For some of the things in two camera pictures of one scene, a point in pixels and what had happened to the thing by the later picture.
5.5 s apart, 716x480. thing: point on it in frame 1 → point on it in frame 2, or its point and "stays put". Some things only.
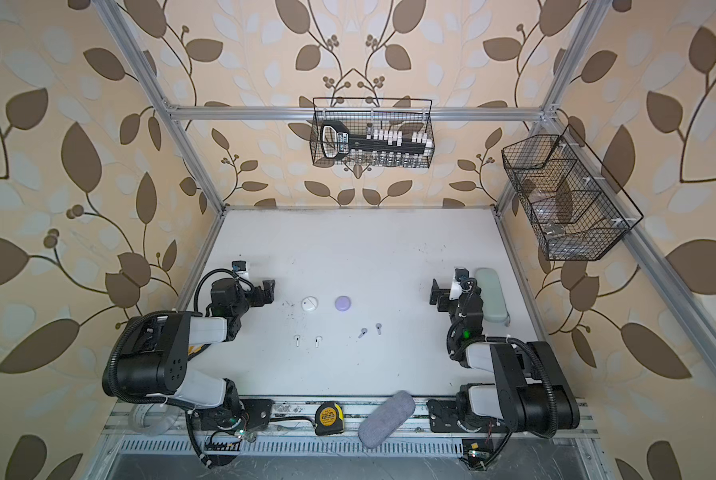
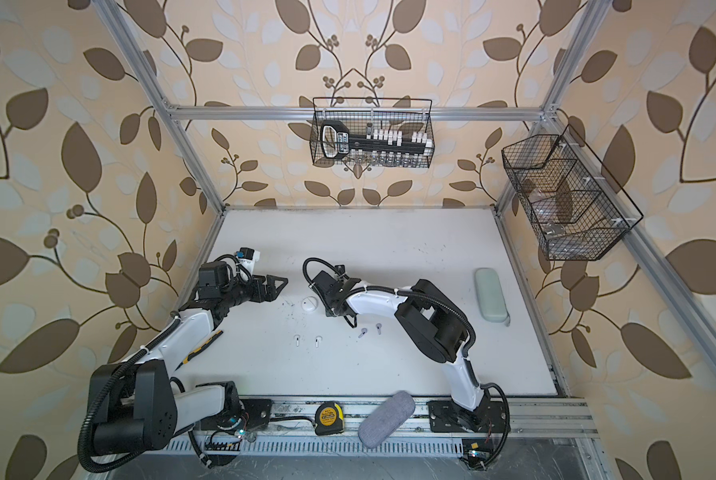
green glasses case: [494, 305] stays put
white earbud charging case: [309, 303] stays put
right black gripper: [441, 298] → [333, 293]
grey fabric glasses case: [387, 419] stays put
